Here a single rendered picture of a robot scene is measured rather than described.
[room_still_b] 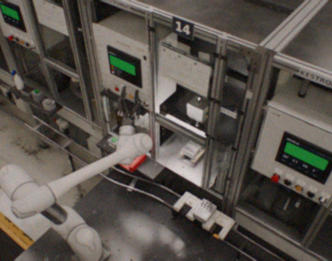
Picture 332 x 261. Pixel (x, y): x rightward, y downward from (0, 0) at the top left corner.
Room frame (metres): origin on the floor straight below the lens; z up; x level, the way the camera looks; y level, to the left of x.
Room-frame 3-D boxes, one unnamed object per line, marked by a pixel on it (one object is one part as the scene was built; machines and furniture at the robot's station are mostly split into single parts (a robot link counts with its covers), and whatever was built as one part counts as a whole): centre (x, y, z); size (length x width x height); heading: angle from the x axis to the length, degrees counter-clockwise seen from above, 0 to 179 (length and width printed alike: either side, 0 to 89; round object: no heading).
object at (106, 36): (1.85, 0.19, 1.60); 0.42 x 0.29 x 0.46; 53
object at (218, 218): (1.22, -0.24, 0.84); 0.36 x 0.14 x 0.10; 53
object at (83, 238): (1.03, 0.48, 0.85); 0.18 x 0.16 x 0.22; 44
